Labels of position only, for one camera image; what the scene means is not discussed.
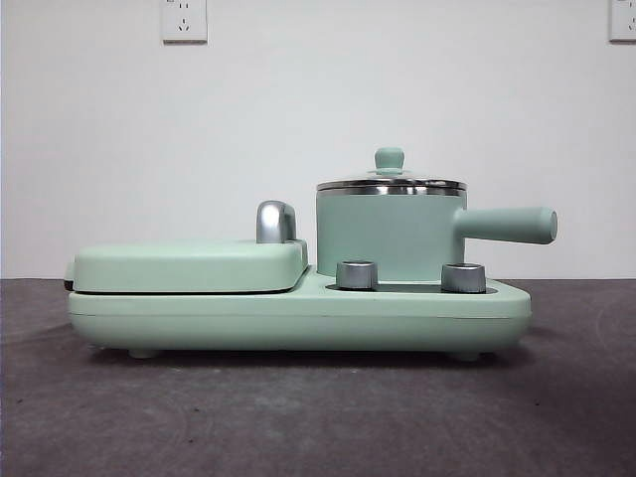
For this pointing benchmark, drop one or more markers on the glass pot lid green knob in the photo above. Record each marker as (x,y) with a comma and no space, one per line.
(390,159)

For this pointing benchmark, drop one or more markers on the silver control knob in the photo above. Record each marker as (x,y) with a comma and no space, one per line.
(463,277)
(357,274)

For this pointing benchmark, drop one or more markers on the green breakfast machine base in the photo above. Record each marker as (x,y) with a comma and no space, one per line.
(248,318)

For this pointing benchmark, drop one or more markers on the white wall socket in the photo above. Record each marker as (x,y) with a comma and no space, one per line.
(184,22)
(623,22)

